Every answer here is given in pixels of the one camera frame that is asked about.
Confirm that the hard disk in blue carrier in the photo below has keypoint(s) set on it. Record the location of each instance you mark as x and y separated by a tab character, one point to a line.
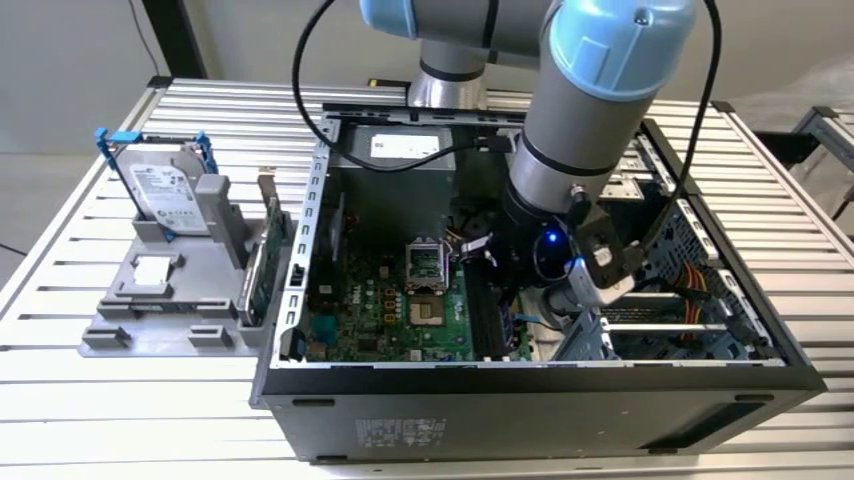
167	190

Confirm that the grey metal drive cage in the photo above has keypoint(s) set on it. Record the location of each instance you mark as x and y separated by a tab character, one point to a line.
623	190

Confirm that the black PC case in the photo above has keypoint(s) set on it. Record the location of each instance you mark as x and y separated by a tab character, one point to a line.
534	420

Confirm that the grey parts rack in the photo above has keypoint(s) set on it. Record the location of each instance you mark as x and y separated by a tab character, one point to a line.
193	270

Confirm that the CPU socket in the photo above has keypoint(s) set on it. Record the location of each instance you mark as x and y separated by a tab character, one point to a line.
427	312

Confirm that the grey power supply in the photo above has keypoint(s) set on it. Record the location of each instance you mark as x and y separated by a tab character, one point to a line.
393	200

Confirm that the silver CPU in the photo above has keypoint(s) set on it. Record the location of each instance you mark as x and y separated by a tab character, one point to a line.
152	269

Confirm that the black round fan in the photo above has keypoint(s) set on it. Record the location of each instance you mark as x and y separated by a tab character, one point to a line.
475	222

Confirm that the silver perforated disk bay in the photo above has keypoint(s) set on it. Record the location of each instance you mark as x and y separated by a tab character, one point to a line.
660	330

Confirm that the black frame post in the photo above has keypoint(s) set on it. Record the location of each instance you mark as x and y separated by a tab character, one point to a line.
176	40

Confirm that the yellow black table clamp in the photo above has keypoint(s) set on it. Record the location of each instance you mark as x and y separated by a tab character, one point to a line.
375	82

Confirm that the green motherboard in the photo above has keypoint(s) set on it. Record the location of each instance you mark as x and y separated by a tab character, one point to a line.
360	320

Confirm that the black RAM slot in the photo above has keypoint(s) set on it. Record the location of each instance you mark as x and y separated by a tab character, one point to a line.
476	325

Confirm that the metal slat side table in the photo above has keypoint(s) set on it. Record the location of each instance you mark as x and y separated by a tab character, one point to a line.
827	150

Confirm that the green graphics card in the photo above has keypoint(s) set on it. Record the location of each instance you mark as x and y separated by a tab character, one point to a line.
267	270

